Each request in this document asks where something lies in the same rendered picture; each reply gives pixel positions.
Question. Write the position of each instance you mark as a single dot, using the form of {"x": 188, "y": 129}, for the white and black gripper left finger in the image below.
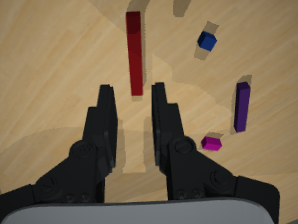
{"x": 89, "y": 161}

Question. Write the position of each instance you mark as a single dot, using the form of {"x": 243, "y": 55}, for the small magenta block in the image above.
{"x": 211, "y": 143}

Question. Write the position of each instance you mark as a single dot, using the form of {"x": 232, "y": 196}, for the dark purple rectangular bar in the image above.
{"x": 241, "y": 106}

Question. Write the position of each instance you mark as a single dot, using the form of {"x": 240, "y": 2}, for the small blue cube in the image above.
{"x": 206, "y": 41}

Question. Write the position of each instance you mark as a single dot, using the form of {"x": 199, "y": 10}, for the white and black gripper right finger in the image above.
{"x": 189, "y": 172}

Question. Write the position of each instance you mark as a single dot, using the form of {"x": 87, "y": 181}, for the red rod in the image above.
{"x": 133, "y": 26}

